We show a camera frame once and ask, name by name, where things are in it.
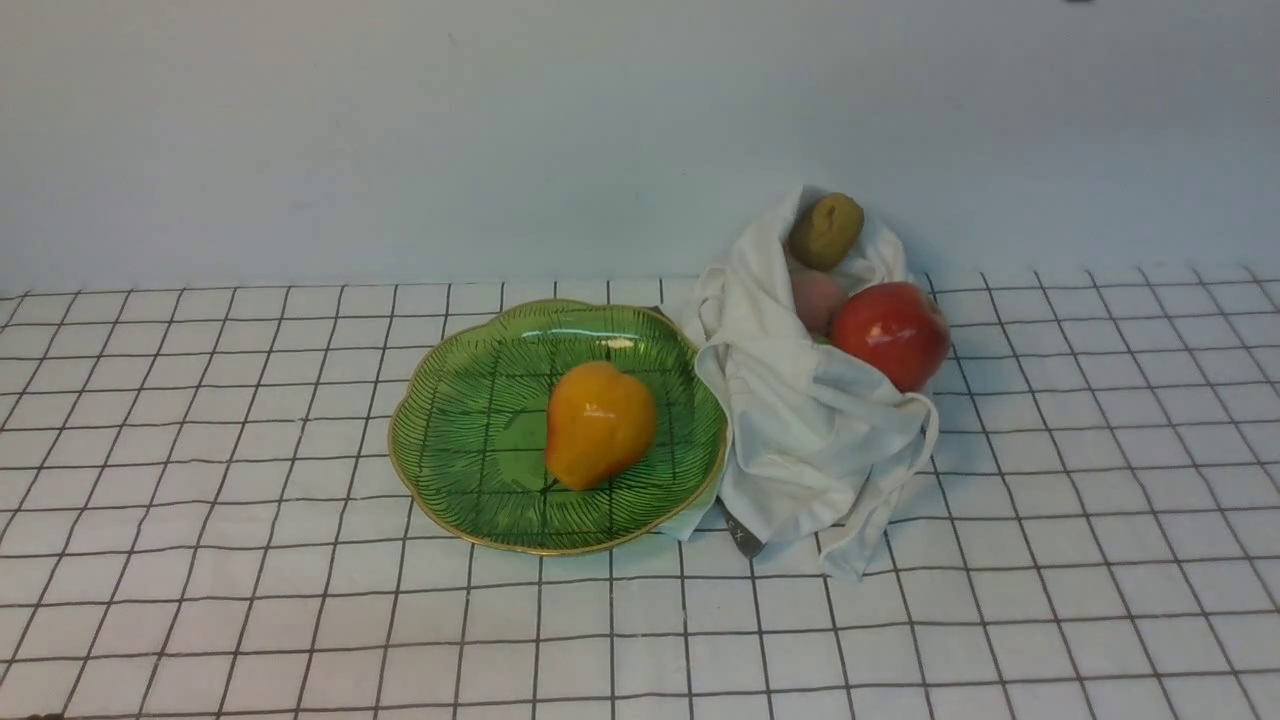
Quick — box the green glass leaf plate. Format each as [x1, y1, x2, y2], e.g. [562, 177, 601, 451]
[387, 299, 730, 556]

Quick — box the pink peach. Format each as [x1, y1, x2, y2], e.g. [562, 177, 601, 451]
[790, 266, 849, 337]

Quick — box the white grid tablecloth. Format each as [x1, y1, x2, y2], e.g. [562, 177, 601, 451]
[1, 266, 1279, 719]

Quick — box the orange yellow mango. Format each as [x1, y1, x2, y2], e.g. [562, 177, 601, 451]
[544, 360, 658, 492]

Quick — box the red apple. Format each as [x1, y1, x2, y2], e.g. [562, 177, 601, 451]
[829, 281, 951, 393]

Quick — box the brown green kiwi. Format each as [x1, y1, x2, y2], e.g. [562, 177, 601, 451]
[787, 193, 865, 272]

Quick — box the white cloth bag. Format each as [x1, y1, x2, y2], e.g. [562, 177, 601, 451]
[659, 184, 940, 582]

